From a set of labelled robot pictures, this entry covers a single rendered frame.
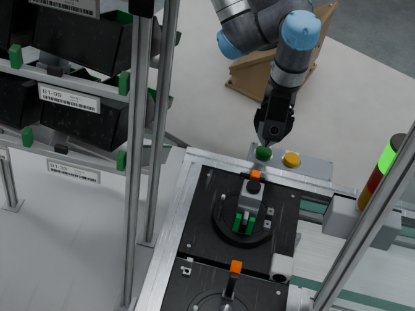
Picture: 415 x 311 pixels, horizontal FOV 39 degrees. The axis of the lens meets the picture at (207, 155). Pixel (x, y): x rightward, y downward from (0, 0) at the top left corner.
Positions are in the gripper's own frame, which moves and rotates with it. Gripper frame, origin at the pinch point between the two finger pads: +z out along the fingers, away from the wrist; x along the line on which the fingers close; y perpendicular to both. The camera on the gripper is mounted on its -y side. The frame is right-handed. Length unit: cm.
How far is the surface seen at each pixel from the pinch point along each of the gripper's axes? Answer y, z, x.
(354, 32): 202, 99, -45
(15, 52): -43, -51, 38
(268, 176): -6.6, 3.4, -2.4
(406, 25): 222, 99, -76
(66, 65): -14, -23, 44
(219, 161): -5.3, 4.0, 9.9
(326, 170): -0.1, 3.4, -16.0
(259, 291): -37.8, 2.4, -4.7
